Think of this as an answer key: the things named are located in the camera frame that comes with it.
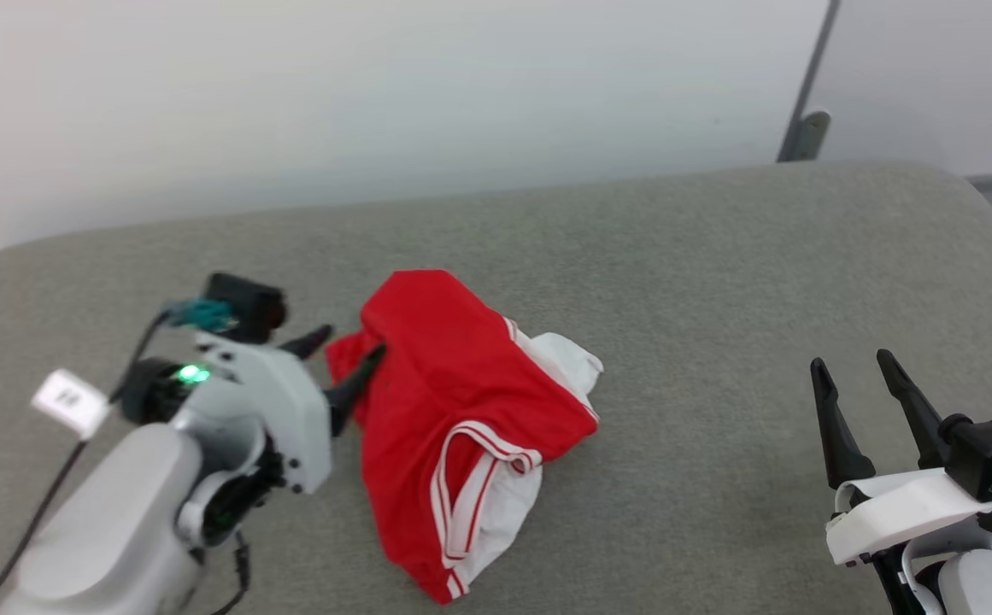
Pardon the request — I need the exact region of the grey metal post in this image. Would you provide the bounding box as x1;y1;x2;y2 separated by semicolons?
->
775;0;843;163

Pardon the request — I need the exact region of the white cable label tag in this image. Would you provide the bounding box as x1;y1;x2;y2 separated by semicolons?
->
31;369;112;442

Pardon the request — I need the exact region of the grey fabric sofa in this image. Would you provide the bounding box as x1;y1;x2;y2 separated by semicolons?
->
0;162;992;615

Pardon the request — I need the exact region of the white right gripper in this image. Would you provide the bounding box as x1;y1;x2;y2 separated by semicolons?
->
809;348;992;568

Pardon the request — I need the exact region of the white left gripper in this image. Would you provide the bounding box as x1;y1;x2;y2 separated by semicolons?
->
195;325;389;496

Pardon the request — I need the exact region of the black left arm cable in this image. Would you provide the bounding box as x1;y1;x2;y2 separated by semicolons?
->
0;312;173;615

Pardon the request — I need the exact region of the red and white t-shirt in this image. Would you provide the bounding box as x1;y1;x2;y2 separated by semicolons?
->
325;269;606;606

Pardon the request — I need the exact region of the teal left camera connector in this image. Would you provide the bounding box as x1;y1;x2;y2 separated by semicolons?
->
162;298;238;334

